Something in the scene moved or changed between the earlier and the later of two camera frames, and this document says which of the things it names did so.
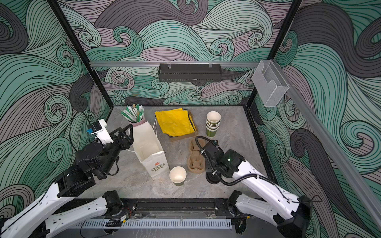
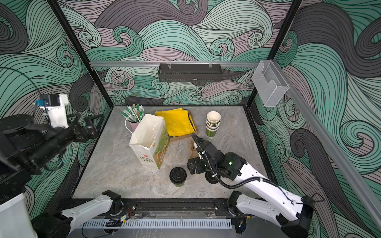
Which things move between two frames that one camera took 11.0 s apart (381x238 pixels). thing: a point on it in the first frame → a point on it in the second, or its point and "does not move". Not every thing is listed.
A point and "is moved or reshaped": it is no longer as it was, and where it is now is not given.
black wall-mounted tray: [190, 72] does not move
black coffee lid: [213, 179] → [177, 175]
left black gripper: [128, 141] → [85, 136]
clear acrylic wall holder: [270, 84] does not move
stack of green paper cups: [213, 122] does not move
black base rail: [177, 208] does not move
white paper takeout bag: [149, 150] is moved or reshaped
